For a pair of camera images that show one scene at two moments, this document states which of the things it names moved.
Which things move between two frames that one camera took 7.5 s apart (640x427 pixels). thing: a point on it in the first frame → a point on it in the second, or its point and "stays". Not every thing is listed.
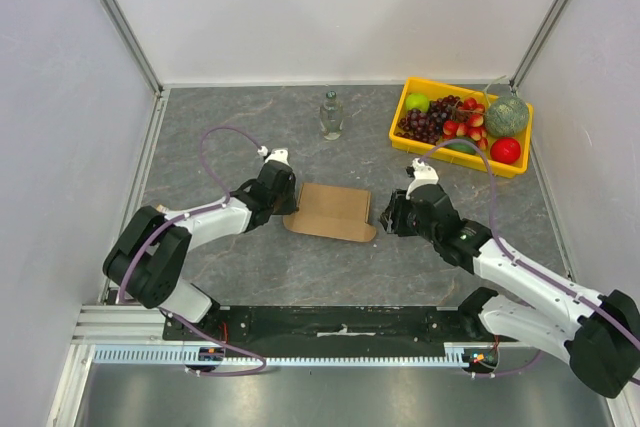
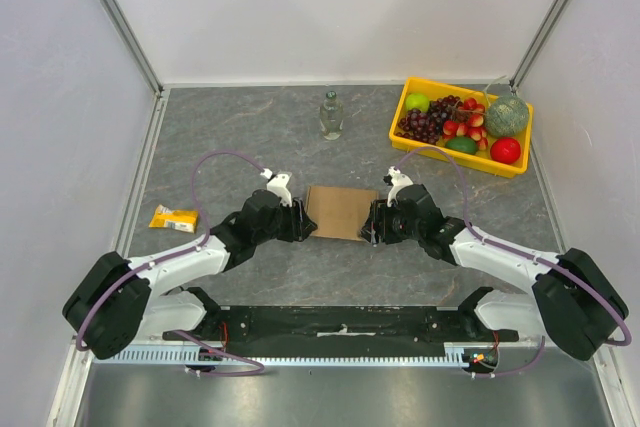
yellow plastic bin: [484, 131] stays
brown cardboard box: [332, 212] stays
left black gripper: [290, 207] → [301, 226]
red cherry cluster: [467, 123] stays
